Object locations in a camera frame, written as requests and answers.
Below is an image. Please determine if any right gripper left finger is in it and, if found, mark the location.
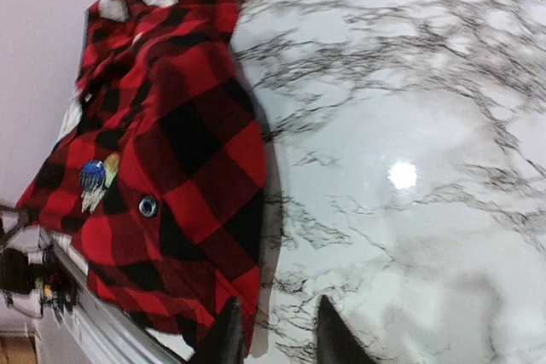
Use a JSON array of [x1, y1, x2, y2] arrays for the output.
[[211, 298, 247, 364]]

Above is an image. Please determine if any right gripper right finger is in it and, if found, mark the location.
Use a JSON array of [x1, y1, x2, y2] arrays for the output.
[[316, 296, 375, 364]]

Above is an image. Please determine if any red black plaid shirt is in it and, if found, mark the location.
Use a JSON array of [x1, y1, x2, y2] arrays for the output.
[[18, 0, 266, 347]]

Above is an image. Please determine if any metal snap button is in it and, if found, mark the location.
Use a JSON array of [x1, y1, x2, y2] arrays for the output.
[[138, 195, 159, 218]]

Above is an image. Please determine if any green orange round badge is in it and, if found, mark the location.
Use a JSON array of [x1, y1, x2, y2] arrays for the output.
[[103, 153, 120, 188]]

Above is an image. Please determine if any blue round badge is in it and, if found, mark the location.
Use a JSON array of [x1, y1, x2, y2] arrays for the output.
[[79, 159, 106, 192]]

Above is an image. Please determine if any aluminium front rail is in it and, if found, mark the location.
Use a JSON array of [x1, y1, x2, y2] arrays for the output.
[[39, 230, 184, 363]]

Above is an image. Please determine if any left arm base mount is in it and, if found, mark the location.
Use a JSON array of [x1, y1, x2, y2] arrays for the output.
[[1, 204, 78, 325]]

